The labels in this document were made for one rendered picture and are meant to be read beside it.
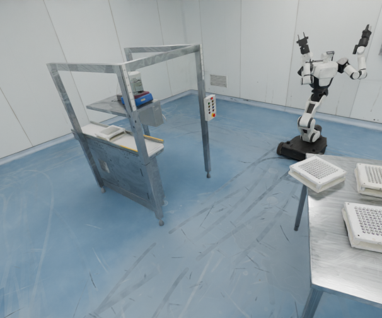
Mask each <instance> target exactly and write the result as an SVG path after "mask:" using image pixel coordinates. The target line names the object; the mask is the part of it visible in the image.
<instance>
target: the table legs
mask: <svg viewBox="0 0 382 318"><path fill-rule="evenodd" d="M306 193H307V190H306V185H304V184H303V186H302V190H301V196H300V200H299V205H298V211H297V215H296V220H295V226H294V231H298V228H299V224H300V221H301V216H302V213H303V208H304V202H305V199H306ZM323 292H324V291H320V290H316V289H314V288H311V290H310V293H309V295H308V299H307V301H306V305H305V307H304V310H303V314H302V316H301V318H313V317H314V314H315V312H316V310H317V307H318V304H319V303H320V300H321V297H322V295H323Z"/></svg>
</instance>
